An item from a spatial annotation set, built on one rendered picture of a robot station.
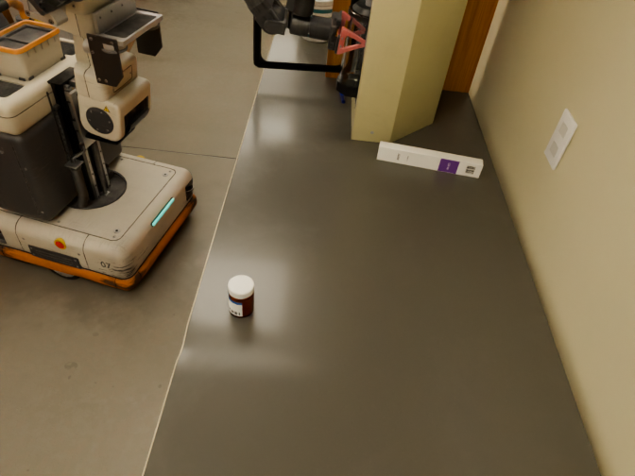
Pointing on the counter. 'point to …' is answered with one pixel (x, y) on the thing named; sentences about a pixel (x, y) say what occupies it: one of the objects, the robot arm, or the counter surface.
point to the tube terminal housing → (404, 66)
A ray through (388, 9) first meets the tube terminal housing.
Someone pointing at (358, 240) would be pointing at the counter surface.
